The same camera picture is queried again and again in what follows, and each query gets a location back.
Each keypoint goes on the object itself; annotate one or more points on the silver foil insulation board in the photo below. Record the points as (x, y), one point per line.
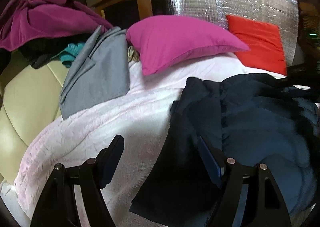
(282, 13)

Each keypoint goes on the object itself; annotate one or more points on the red cushion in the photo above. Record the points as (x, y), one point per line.
(263, 39)

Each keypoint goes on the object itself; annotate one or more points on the white pink bed blanket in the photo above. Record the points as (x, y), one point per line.
(141, 117)

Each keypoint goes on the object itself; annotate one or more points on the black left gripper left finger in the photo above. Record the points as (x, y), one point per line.
(57, 203)

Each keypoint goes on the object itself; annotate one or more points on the cream leather sofa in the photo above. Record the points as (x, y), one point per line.
(29, 102)

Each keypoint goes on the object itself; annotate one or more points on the grey garment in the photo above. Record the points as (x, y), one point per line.
(99, 73)

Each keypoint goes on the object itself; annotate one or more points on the purple magenta garment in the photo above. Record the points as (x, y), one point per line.
(25, 20)

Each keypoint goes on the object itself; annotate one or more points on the navy blue jacket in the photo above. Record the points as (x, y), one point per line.
(252, 118)

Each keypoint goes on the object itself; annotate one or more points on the teal garment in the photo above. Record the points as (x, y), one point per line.
(68, 55)

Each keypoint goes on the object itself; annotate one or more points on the magenta pillow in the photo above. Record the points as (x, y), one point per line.
(163, 41)

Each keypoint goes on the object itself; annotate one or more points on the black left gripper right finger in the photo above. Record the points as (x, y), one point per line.
(264, 206)

